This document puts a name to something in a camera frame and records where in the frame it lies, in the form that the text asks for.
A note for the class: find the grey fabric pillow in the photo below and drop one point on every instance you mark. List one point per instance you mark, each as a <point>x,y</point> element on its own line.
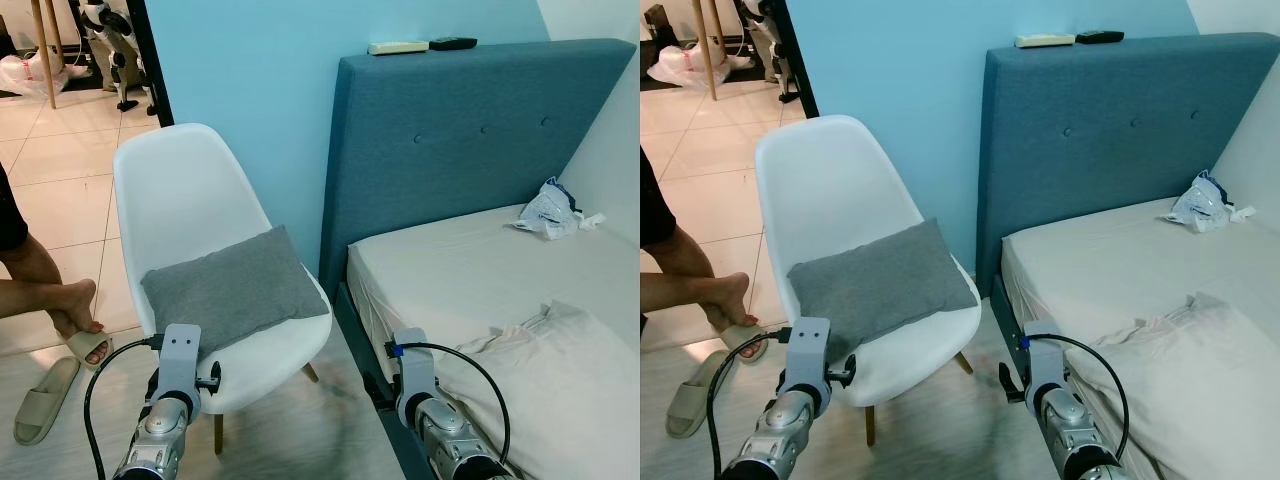
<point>235,285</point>
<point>880,280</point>

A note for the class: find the cream fabric pillow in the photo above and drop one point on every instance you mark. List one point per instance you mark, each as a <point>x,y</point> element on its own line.
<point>560,400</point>
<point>1200,400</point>

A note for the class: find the white plastic shell chair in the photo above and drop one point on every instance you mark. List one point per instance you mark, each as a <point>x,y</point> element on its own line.
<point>180,190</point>
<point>830,185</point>

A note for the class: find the beige rubber slipper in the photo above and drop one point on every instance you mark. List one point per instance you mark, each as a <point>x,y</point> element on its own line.
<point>745,345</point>
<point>45,400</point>
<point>88,350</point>
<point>695,400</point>

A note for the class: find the mattress with cream sheet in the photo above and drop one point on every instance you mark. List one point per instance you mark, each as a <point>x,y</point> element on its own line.
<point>1090,260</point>
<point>450,270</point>

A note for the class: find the barefoot person in black shorts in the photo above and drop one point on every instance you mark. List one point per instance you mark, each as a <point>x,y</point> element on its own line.
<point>40,295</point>
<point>690,290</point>

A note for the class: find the crumpled clear plastic bag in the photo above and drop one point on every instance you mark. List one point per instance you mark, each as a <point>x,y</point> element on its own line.
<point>548,212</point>
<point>1198,205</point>

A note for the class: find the white remote control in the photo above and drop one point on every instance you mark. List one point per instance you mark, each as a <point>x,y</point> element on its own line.
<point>398,48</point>
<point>1045,41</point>

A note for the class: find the wooden table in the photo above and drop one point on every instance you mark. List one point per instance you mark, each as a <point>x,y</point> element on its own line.
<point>44,60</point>
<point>708,55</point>

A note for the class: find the white plastic bag red print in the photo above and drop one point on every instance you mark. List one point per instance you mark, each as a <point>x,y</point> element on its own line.
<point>680,65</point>
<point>25,75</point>

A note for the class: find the white and black standing robot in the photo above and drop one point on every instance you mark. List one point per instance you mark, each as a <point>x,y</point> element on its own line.
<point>765,30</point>
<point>110,40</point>

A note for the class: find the black remote control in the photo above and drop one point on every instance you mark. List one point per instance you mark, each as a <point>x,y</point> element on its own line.
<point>1100,37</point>
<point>452,43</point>

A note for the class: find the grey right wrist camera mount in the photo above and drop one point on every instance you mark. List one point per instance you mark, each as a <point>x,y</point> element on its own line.
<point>415,370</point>
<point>1045,360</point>

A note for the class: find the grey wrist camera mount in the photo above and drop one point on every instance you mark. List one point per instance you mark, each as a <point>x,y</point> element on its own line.
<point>180,355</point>
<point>810,350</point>
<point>1045,360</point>
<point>415,370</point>

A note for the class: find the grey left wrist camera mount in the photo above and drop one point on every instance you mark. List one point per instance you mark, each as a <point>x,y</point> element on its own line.
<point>810,350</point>
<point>180,355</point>

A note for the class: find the black door frame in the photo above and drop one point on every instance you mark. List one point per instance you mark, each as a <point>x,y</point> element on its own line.
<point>150,60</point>
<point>795,60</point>

